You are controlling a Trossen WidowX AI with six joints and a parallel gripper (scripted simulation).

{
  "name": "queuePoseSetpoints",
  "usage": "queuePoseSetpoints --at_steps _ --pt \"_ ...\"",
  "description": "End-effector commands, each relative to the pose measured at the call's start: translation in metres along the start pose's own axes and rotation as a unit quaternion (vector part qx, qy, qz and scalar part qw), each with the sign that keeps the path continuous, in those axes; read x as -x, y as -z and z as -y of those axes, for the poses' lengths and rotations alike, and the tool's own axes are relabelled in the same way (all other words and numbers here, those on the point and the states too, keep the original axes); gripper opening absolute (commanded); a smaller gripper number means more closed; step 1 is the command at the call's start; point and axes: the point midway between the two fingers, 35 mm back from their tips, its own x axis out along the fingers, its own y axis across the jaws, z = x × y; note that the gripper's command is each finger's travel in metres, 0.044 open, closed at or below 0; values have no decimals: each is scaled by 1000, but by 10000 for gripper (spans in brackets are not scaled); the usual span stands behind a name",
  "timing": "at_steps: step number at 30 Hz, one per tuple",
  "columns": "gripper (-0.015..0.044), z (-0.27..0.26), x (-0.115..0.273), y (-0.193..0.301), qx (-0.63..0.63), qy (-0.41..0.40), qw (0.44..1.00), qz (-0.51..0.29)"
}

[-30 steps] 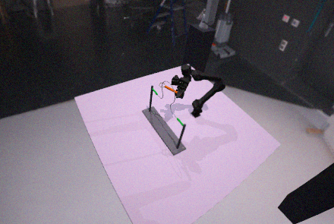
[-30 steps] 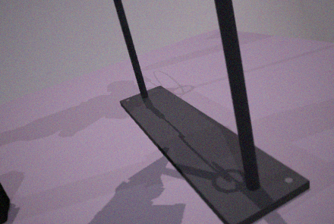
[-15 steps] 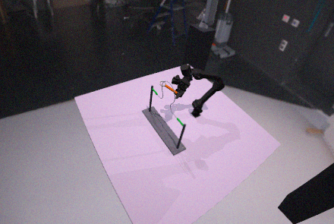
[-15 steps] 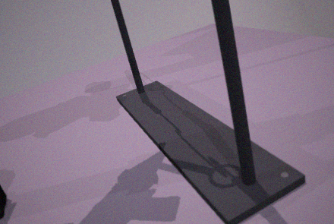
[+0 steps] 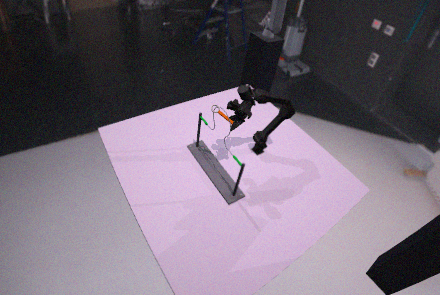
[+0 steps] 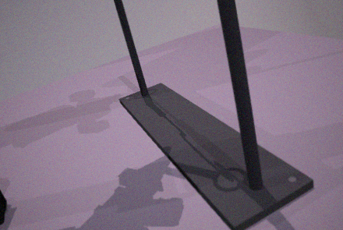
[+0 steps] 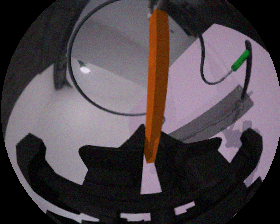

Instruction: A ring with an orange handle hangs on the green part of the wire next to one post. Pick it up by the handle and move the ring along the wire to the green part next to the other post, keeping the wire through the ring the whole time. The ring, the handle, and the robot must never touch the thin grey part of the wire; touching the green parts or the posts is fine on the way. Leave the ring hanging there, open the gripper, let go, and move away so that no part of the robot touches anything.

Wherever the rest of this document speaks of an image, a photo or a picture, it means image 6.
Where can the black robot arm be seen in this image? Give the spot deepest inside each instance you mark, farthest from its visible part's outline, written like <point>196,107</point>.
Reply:
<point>3,203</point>

